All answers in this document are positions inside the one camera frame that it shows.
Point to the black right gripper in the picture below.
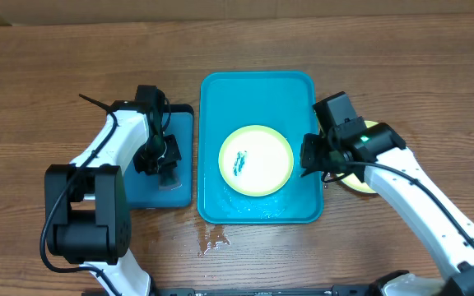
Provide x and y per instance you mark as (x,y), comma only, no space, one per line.
(311,160)

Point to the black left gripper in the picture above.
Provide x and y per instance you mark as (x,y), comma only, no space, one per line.
(143,164)

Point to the yellow plate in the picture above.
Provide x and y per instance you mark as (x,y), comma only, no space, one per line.
(256,160)
(352,182)

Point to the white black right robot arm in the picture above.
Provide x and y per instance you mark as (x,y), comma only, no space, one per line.
(379,157)

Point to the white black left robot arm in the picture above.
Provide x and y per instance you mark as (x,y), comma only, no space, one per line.
(87,214)

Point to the black-rimmed water tray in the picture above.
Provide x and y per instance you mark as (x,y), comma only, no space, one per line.
(181,131)

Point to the teal plastic serving tray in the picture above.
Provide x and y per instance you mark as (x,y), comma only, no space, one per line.
(280,100)

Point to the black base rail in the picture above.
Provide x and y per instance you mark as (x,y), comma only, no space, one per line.
(336,290)

